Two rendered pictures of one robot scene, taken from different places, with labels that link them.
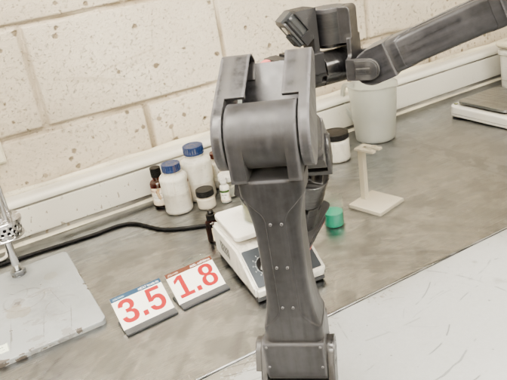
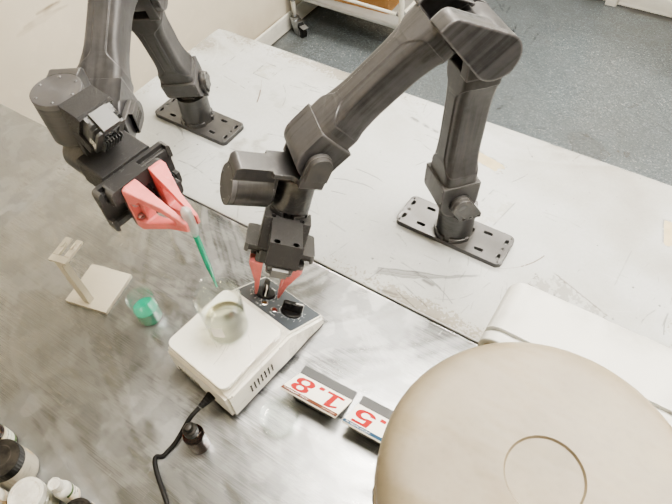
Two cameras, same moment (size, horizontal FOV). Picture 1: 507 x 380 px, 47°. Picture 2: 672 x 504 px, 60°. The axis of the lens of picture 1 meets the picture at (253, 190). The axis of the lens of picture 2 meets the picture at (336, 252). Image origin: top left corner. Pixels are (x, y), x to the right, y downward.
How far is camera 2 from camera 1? 1.12 m
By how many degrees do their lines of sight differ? 86
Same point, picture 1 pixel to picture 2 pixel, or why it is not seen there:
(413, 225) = (153, 244)
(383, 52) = (125, 86)
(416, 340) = (333, 204)
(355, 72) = (137, 124)
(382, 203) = (104, 279)
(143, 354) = not seen: hidden behind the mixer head
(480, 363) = (343, 170)
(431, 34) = (123, 39)
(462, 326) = not seen: hidden behind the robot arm
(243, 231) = (264, 330)
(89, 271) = not seen: outside the picture
